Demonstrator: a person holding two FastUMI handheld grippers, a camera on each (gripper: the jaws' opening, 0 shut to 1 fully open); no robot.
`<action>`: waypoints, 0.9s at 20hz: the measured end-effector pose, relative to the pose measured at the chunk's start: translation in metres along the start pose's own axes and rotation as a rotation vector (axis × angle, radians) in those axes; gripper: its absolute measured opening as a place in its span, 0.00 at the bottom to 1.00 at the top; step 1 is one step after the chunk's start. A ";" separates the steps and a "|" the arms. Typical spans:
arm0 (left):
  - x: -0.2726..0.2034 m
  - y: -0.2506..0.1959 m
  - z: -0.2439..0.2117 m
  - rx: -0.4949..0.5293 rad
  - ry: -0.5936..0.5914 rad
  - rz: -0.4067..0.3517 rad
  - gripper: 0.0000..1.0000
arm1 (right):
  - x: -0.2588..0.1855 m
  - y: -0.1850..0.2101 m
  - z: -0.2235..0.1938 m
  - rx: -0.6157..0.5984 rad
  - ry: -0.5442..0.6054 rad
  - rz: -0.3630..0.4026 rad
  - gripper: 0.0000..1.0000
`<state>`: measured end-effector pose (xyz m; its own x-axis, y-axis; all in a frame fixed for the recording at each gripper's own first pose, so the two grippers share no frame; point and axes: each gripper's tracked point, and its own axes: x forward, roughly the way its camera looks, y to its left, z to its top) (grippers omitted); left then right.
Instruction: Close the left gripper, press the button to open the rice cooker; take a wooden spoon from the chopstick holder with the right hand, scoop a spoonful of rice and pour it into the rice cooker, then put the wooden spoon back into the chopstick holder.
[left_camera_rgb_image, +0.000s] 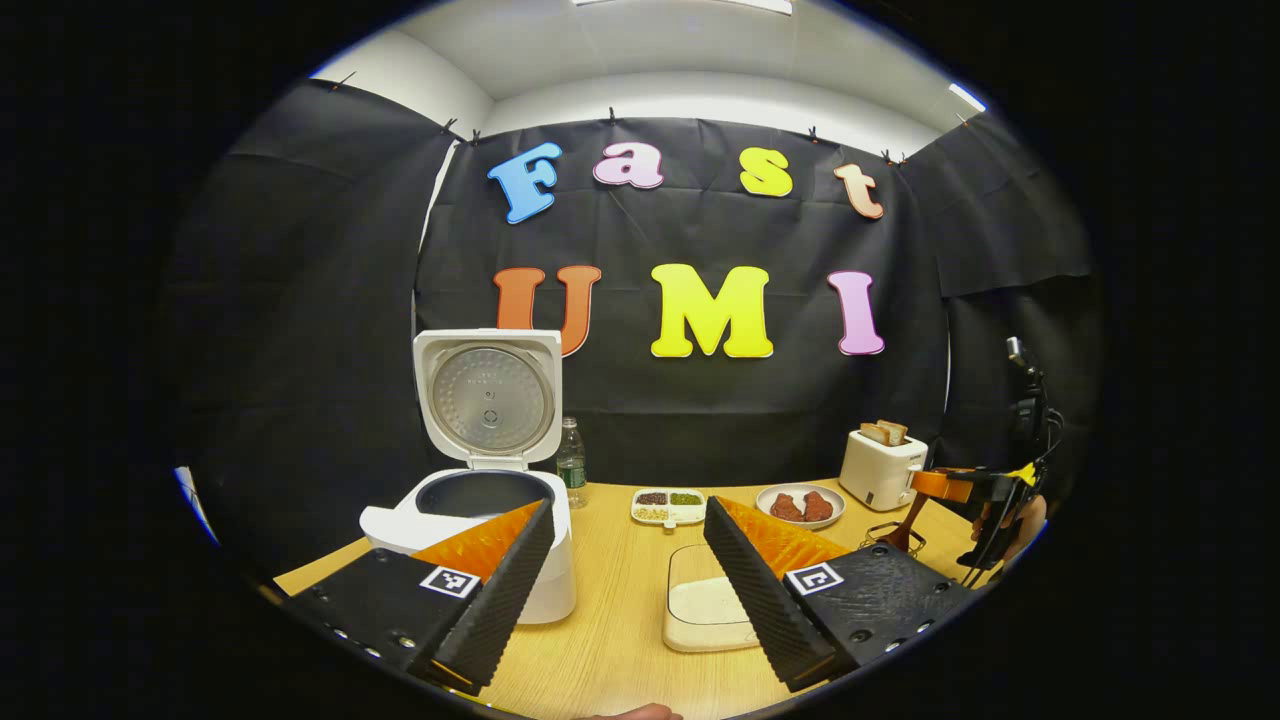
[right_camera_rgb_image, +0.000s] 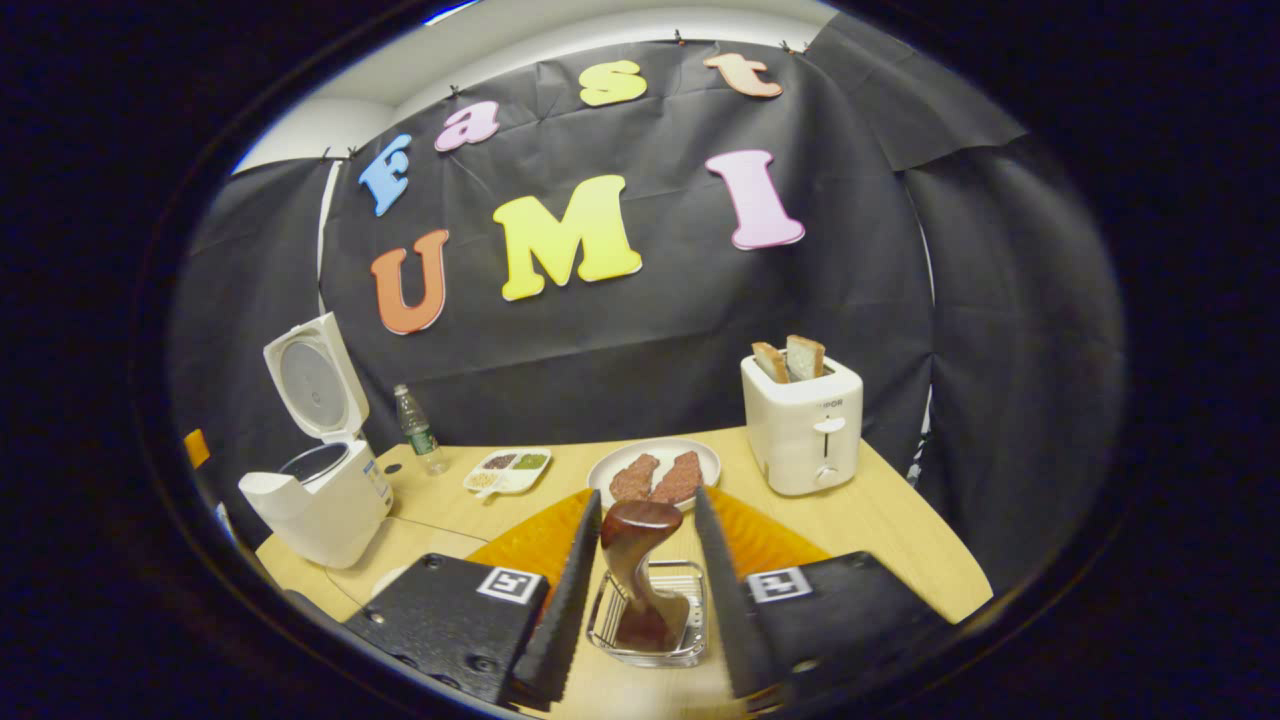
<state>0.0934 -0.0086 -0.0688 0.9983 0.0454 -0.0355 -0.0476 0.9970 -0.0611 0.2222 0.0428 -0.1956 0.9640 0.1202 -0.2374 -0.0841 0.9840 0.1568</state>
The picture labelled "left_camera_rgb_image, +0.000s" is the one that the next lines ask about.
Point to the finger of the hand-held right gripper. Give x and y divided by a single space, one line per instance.
940 486

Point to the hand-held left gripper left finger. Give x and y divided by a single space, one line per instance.
500 600

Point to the large ceiling light panel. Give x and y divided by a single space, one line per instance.
680 5

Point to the toast slice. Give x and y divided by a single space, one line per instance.
895 430
876 434

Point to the bright monitor screen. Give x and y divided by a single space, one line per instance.
192 498

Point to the white round plate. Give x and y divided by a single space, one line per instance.
765 510

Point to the divided white bean dish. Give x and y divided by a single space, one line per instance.
668 507

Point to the clear container of rice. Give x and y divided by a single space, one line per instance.
700 605

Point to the white toaster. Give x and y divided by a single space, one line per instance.
880 475

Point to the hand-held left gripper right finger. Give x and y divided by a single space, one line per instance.
760 600

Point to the brown wooden spoon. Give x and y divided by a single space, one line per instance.
908 525

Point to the black backdrop cloth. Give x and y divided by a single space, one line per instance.
330 330

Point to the white rice cooker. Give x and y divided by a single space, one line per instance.
490 400

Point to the clear plastic water bottle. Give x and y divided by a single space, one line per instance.
571 470

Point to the small ceiling light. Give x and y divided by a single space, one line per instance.
967 97

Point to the brown meat piece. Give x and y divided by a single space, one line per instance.
818 506
786 508

